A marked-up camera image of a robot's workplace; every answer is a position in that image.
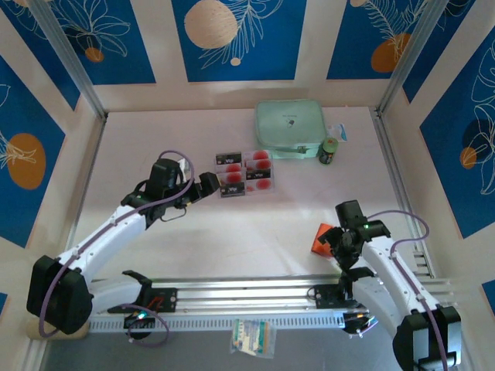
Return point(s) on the orange card holder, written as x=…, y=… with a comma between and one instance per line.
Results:
x=318, y=248

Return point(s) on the black vip card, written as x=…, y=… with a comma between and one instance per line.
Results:
x=258, y=174
x=229, y=158
x=233, y=189

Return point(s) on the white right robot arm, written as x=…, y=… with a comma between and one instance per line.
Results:
x=383, y=263

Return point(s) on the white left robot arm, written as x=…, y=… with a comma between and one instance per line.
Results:
x=116, y=228

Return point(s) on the small bottle green lid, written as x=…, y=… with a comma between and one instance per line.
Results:
x=328, y=152

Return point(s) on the mint green zip pouch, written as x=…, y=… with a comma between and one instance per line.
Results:
x=288, y=123

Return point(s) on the small white blue packet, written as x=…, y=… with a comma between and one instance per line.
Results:
x=340, y=131

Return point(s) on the clear bag of packets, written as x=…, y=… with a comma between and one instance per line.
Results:
x=251, y=336

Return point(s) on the beige foam block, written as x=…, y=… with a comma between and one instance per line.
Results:
x=31, y=331

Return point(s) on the aluminium side rail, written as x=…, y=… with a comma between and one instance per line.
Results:
x=400, y=185
x=88, y=181

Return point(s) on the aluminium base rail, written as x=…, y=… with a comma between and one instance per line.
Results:
x=247, y=293

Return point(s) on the aluminium frame post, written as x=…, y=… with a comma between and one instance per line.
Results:
x=415, y=50
x=65, y=50

